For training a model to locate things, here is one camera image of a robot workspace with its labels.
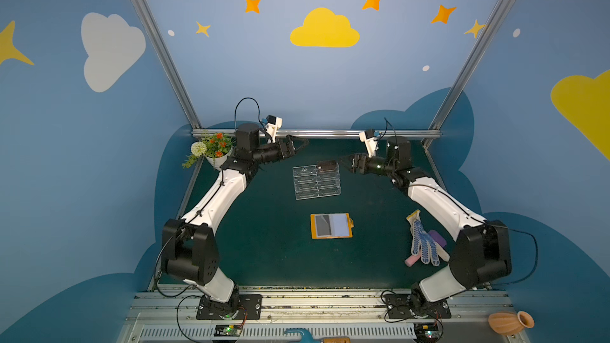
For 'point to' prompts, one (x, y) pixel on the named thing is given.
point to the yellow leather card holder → (331, 225)
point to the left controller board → (227, 330)
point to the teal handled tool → (306, 337)
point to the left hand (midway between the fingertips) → (303, 146)
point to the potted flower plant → (215, 148)
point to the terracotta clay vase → (508, 323)
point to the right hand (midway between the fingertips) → (346, 157)
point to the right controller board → (427, 333)
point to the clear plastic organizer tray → (322, 180)
